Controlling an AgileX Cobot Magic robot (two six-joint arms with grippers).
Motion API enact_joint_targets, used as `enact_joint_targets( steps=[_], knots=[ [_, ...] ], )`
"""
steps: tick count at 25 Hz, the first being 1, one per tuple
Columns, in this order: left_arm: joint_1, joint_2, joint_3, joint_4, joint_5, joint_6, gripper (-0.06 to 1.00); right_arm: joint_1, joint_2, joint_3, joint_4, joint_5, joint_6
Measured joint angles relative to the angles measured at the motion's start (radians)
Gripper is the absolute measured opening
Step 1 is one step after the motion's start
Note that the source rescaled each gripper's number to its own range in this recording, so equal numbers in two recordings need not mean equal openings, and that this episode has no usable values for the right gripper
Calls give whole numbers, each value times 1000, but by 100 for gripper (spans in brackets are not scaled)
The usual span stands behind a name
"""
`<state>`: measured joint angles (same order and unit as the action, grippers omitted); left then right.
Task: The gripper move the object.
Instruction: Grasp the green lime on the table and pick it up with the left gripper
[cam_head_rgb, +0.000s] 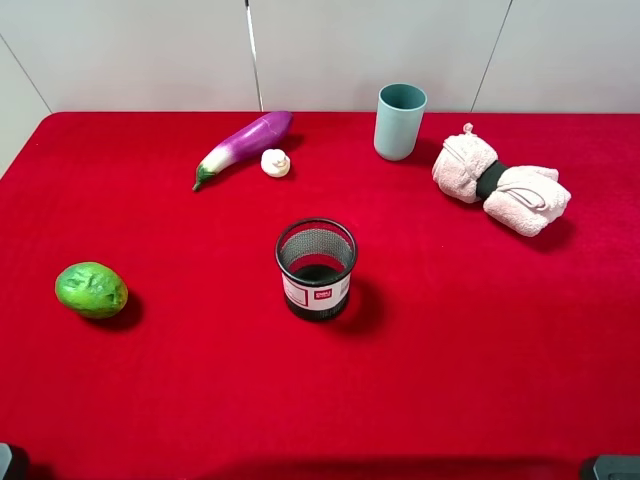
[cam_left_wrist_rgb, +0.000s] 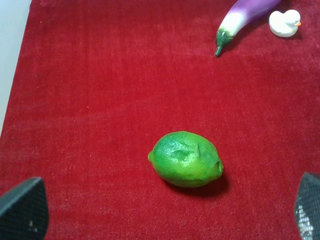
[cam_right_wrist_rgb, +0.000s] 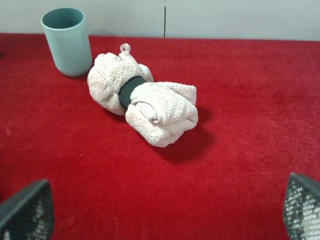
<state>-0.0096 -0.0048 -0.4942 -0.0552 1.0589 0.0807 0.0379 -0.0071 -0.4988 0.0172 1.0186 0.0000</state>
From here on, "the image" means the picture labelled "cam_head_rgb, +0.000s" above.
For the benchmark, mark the pink rolled towel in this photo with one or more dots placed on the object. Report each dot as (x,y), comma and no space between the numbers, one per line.
(525,199)

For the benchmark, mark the green toy fruit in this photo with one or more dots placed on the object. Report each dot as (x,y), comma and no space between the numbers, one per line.
(92,290)

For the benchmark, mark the white toy mushroom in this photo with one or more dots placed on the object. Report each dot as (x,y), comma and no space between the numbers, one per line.
(275,163)

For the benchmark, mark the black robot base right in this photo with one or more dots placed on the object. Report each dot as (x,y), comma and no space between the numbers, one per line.
(611,467)

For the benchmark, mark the red table cloth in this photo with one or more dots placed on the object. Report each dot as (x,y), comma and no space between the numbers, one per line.
(465,349)

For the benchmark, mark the purple toy eggplant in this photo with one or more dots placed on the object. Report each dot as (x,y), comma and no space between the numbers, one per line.
(266,132)

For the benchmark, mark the black robot base left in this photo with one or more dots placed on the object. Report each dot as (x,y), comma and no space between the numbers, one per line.
(14,462)

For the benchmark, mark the black mesh pen holder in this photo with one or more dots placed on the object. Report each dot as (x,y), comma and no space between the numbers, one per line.
(316,257)

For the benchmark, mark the teal plastic cup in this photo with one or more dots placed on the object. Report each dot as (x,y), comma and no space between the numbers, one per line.
(399,115)

